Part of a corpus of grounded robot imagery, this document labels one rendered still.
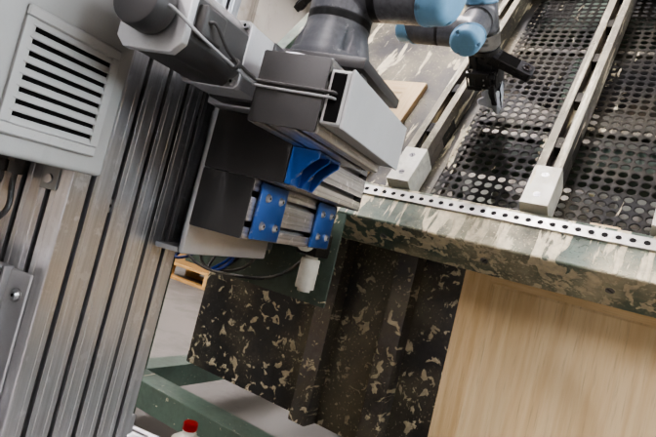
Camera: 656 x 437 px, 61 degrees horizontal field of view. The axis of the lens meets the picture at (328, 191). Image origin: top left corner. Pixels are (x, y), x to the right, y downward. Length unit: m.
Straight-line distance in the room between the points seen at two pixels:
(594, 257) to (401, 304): 0.54
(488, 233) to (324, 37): 0.58
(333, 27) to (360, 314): 0.93
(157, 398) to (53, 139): 1.27
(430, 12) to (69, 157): 0.60
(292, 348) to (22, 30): 1.36
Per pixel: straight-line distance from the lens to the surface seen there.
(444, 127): 1.57
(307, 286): 1.38
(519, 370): 1.50
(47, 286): 0.78
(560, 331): 1.48
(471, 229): 1.29
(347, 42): 0.99
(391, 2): 0.99
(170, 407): 1.80
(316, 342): 1.67
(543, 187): 1.34
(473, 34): 1.36
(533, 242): 1.26
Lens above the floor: 0.77
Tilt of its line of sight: 3 degrees up
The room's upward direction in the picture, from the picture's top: 14 degrees clockwise
